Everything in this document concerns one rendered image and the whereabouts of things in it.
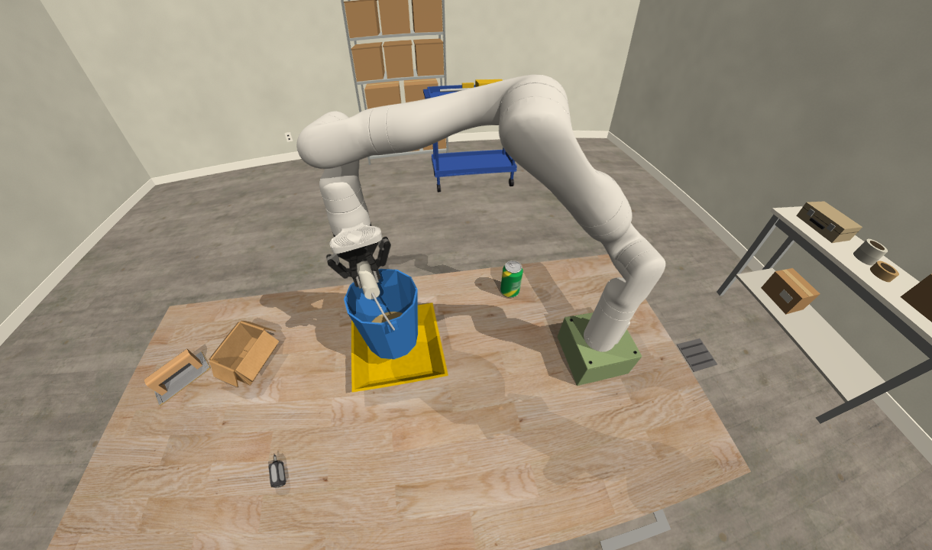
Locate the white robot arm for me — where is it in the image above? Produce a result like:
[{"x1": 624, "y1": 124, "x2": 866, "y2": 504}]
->
[{"x1": 296, "y1": 75, "x2": 665, "y2": 352}]

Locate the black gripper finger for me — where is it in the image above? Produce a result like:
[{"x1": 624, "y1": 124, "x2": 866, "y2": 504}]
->
[
  {"x1": 362, "y1": 237, "x2": 391, "y2": 283},
  {"x1": 326, "y1": 252, "x2": 362, "y2": 289}
]

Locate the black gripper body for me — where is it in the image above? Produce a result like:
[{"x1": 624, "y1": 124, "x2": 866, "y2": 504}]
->
[{"x1": 337, "y1": 242, "x2": 378, "y2": 264}]

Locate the brown cardboard box with flaps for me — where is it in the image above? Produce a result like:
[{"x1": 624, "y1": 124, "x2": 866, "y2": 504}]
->
[{"x1": 209, "y1": 321, "x2": 279, "y2": 387}]

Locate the green drink can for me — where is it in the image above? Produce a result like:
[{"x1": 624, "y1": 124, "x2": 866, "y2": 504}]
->
[{"x1": 500, "y1": 260, "x2": 523, "y2": 297}]

